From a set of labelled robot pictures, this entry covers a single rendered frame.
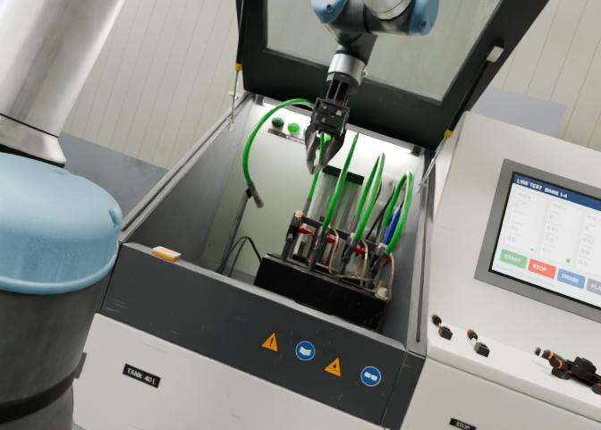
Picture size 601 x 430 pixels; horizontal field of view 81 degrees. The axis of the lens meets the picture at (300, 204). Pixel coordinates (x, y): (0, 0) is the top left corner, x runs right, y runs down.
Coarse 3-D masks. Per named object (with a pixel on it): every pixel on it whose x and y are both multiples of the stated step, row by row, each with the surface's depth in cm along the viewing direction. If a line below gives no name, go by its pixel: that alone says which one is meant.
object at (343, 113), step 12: (336, 84) 74; (348, 84) 72; (336, 96) 72; (324, 108) 72; (336, 108) 72; (348, 108) 72; (312, 120) 74; (324, 120) 72; (336, 120) 72; (324, 132) 80; (336, 132) 73
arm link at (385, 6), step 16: (368, 0) 52; (384, 0) 52; (400, 0) 53; (416, 0) 56; (432, 0) 57; (368, 16) 61; (384, 16) 56; (400, 16) 56; (416, 16) 57; (432, 16) 59; (368, 32) 64; (384, 32) 62; (400, 32) 61; (416, 32) 59
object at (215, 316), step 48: (144, 288) 74; (192, 288) 73; (240, 288) 72; (192, 336) 73; (240, 336) 72; (288, 336) 71; (336, 336) 70; (384, 336) 72; (288, 384) 71; (336, 384) 70; (384, 384) 69
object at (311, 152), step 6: (312, 138) 79; (318, 138) 78; (312, 144) 76; (318, 144) 78; (306, 150) 79; (312, 150) 78; (306, 156) 79; (312, 156) 79; (312, 162) 79; (312, 168) 79
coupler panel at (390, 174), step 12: (384, 168) 121; (396, 168) 121; (384, 180) 121; (396, 180) 121; (384, 192) 121; (384, 204) 121; (396, 204) 121; (360, 216) 122; (372, 216) 122; (384, 216) 121; (372, 240) 120; (384, 240) 121
